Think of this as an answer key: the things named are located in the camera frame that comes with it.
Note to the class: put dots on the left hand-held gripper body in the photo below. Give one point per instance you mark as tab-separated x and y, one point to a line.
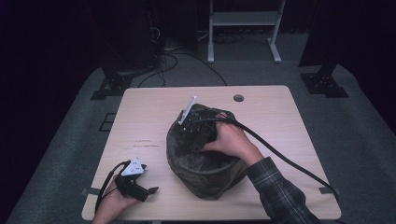
132	186

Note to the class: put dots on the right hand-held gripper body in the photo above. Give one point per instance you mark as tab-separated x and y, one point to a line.
199	127

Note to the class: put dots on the black plastic trash bag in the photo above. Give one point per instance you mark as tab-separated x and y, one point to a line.
202	177

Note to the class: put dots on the person's left hand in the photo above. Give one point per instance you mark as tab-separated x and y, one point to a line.
112	207

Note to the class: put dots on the person's right hand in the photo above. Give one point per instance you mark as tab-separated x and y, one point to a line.
232	141

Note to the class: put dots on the grey tape strip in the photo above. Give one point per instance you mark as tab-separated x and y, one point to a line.
327	190
91	191

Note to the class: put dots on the black stand base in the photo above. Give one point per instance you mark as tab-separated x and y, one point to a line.
323	84
113	84

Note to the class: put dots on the white metal stand frame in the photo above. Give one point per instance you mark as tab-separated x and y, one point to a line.
244	18

